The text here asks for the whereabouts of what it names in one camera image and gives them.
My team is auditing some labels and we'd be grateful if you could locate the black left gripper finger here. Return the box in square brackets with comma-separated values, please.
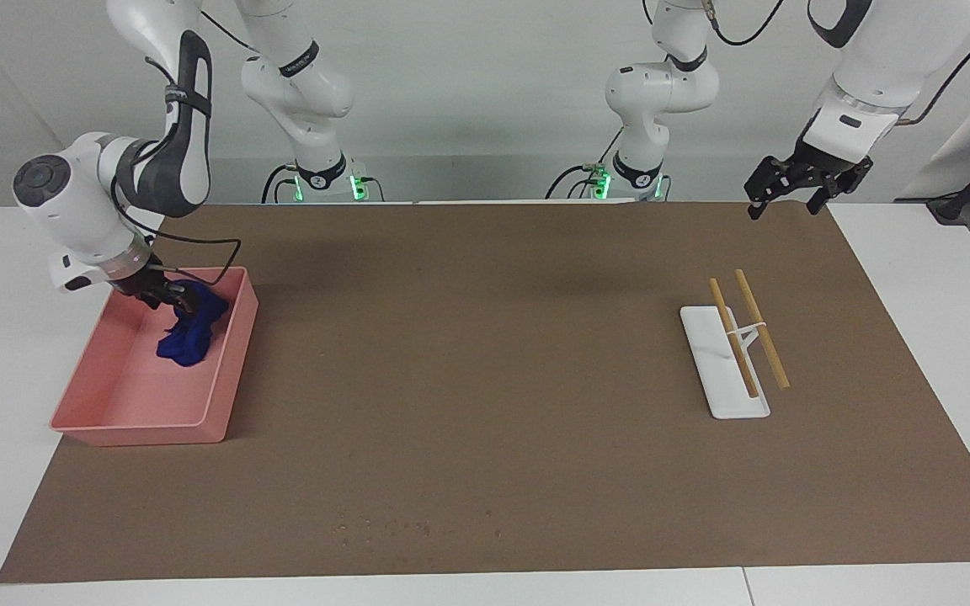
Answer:
[743, 157, 794, 222]
[804, 172, 853, 216]

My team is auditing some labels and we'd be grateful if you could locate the dark blue towel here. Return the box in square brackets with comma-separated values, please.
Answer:
[156, 281, 231, 368]

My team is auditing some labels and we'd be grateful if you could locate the pink plastic tray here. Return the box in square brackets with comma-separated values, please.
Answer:
[49, 266, 259, 447]

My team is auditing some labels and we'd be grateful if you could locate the white rack with wooden rods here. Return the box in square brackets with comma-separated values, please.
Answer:
[680, 268, 791, 420]

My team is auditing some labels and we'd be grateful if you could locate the brown table mat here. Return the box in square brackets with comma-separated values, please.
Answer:
[0, 200, 970, 585]

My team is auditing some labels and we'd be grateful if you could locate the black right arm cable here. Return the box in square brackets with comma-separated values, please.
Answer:
[110, 147, 242, 287]

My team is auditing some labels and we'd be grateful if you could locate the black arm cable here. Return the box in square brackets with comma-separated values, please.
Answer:
[706, 0, 970, 129]
[110, 147, 242, 287]

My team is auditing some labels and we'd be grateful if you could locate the black right base cable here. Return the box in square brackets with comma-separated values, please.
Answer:
[262, 164, 301, 203]

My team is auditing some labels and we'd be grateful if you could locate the black base cable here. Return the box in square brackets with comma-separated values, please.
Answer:
[546, 126, 625, 200]
[262, 164, 301, 203]

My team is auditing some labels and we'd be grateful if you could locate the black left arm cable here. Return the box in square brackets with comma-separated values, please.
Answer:
[706, 0, 970, 129]

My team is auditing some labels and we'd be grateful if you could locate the black left base cable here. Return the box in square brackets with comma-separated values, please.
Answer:
[546, 126, 625, 200]

